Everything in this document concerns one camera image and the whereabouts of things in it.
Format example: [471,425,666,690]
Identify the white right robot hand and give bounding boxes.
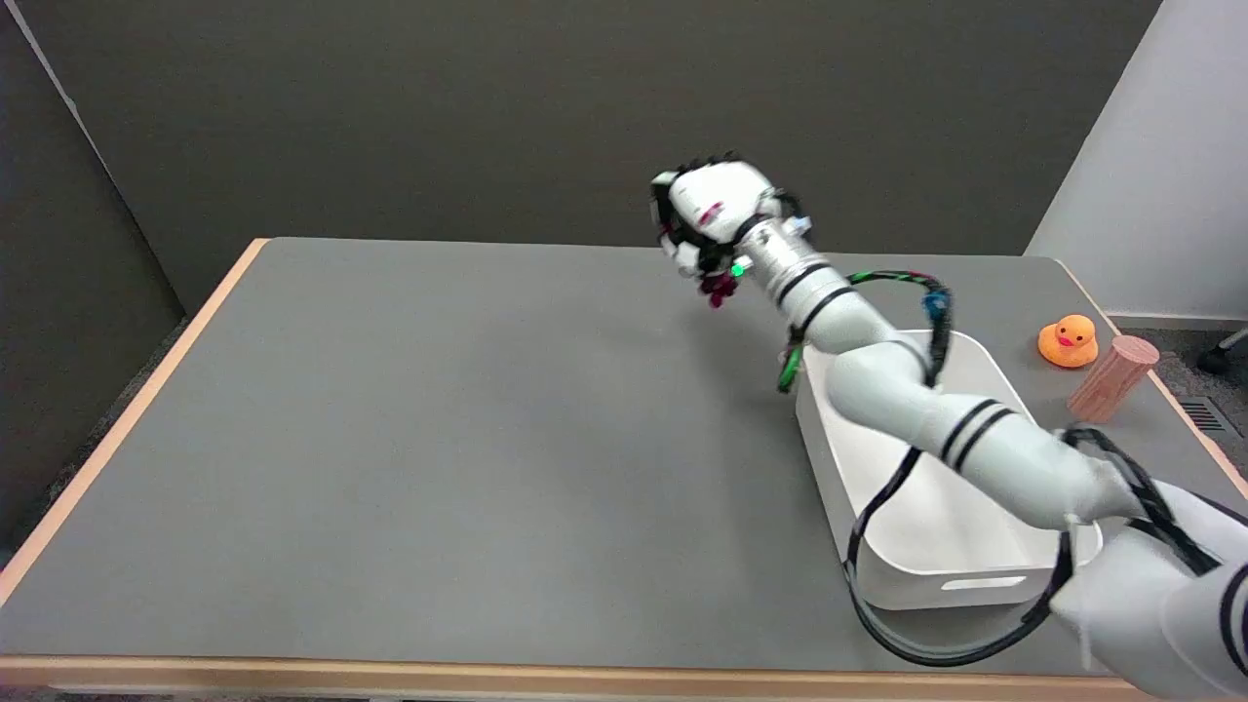
[650,153,803,278]

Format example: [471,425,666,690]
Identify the white plastic box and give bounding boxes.
[795,330,1104,612]

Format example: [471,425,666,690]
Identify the orange rubber duck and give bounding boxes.
[1036,314,1100,369]

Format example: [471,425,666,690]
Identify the pink wooden cylinder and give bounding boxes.
[1067,334,1161,424]

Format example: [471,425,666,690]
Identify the black chair caster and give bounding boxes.
[1196,329,1248,377]

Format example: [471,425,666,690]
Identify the metal floor vent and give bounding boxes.
[1182,398,1241,437]

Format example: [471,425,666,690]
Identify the black green braided cable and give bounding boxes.
[777,270,953,395]

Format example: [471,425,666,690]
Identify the black looping robot cable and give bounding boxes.
[843,426,1222,669]

